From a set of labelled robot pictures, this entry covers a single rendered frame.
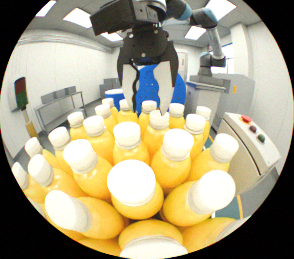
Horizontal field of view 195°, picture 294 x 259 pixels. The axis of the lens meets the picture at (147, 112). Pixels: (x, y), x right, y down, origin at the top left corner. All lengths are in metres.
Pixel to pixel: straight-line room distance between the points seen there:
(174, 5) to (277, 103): 2.75
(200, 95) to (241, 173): 0.67
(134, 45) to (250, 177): 0.29
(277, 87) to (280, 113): 0.57
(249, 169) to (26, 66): 3.66
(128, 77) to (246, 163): 0.27
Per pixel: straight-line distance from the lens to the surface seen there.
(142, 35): 0.15
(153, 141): 0.17
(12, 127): 3.38
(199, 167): 0.15
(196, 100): 0.78
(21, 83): 0.41
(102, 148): 0.17
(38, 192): 0.20
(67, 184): 0.16
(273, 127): 2.84
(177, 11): 0.31
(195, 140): 0.17
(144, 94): 0.42
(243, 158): 0.22
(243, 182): 0.22
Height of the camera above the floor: 1.17
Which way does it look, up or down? 24 degrees down
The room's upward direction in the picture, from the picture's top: straight up
